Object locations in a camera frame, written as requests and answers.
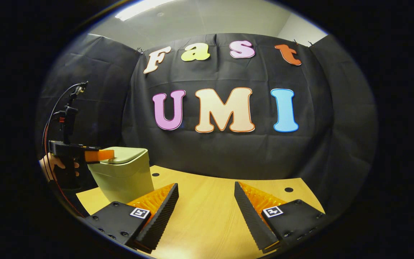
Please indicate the wooden desktop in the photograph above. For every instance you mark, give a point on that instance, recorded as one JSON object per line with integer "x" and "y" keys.
{"x": 207, "y": 216}

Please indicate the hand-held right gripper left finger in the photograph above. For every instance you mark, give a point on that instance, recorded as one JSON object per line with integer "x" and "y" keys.
{"x": 158, "y": 223}

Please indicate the green desktop garbage bin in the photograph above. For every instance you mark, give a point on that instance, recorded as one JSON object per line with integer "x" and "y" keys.
{"x": 120, "y": 180}

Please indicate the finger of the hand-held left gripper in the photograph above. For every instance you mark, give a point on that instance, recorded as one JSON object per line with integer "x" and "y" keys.
{"x": 99, "y": 155}

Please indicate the black backdrop cloth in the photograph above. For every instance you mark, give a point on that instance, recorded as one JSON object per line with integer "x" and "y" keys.
{"x": 228, "y": 151}

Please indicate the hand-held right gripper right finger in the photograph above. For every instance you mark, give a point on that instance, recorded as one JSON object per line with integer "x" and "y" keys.
{"x": 253, "y": 221}

